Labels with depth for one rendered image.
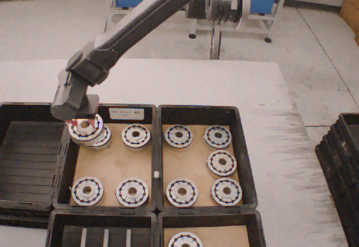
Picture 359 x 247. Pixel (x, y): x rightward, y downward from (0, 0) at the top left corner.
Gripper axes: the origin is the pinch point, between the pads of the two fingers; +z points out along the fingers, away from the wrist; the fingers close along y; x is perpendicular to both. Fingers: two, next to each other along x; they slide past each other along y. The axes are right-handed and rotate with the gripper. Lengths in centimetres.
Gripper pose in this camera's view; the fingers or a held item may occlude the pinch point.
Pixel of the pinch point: (85, 123)
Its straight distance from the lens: 85.3
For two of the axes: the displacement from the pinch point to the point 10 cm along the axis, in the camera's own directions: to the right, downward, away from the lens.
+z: -0.7, 6.2, 7.8
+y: 10.0, 0.3, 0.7
